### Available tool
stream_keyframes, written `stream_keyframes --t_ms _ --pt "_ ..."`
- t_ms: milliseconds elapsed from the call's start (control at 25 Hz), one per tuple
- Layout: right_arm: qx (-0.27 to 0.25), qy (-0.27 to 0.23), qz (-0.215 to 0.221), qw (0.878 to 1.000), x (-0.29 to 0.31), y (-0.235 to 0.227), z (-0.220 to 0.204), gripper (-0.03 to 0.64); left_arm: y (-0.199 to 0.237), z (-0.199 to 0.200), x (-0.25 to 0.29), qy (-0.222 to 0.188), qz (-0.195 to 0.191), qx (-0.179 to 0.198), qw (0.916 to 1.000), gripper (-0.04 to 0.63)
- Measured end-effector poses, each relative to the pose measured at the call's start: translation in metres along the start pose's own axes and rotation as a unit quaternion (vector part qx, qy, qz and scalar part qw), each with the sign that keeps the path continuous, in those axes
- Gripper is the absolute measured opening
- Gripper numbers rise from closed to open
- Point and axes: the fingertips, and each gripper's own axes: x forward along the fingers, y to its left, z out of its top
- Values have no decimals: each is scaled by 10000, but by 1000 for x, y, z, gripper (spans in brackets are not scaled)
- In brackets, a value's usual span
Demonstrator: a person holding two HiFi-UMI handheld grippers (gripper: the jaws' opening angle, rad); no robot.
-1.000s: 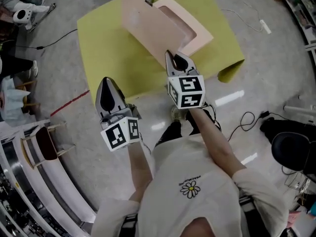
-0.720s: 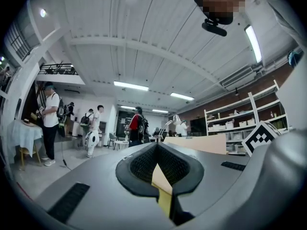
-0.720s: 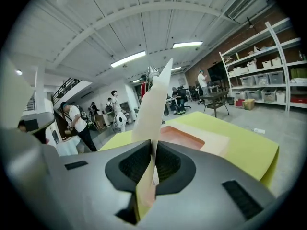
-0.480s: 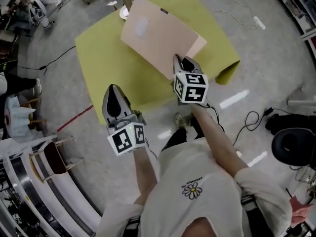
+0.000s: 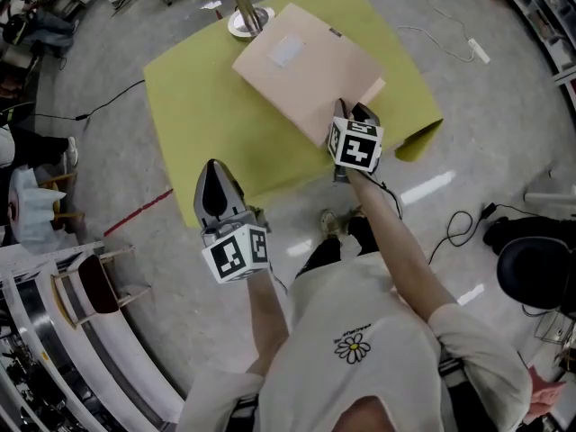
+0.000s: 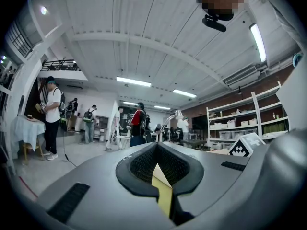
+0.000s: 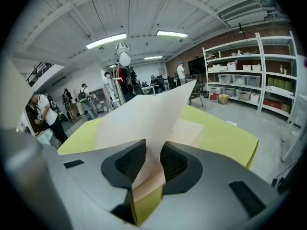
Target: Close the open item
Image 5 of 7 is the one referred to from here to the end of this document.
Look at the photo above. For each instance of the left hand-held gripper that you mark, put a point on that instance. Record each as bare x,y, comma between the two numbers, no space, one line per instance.
234,254

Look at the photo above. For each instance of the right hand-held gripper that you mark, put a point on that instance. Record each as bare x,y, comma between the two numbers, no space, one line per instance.
357,149

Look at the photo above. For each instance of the person's left forearm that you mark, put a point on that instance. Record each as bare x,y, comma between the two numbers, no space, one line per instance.
265,322

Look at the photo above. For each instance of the person's right forearm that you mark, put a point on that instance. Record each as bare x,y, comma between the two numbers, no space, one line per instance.
400,250

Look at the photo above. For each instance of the yellow-green table cover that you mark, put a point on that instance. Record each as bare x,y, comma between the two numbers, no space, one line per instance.
202,119

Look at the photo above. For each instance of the person's right sneaker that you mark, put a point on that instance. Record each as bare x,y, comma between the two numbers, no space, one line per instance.
355,212

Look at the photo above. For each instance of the person's sneaker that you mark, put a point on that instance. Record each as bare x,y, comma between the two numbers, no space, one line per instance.
332,223
355,212

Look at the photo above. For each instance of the person's left sneaker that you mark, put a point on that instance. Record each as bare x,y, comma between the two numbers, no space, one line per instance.
332,223

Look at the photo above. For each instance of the person's black trousers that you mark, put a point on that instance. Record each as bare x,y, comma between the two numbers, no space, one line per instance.
324,252

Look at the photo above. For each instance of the white power strip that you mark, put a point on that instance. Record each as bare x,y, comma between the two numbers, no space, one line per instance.
479,51

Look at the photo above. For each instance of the silver desk lamp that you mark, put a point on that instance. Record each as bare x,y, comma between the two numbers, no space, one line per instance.
247,20

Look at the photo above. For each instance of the wooden chair with brown seat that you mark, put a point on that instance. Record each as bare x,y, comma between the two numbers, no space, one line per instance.
96,286

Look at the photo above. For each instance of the light wooden chair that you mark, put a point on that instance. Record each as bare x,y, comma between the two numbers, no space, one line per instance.
63,196

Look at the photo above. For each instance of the person's white t-shirt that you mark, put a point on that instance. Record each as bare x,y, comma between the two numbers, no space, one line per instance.
360,308

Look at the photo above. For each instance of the round table with white cloth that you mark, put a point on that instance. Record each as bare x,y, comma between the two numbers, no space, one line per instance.
31,209

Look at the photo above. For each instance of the white curved counter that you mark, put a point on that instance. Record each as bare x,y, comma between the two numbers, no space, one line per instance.
112,358

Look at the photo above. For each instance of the white metal shelf rack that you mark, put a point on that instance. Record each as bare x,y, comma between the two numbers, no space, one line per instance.
549,25

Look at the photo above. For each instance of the black office chair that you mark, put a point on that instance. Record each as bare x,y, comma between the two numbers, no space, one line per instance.
531,272

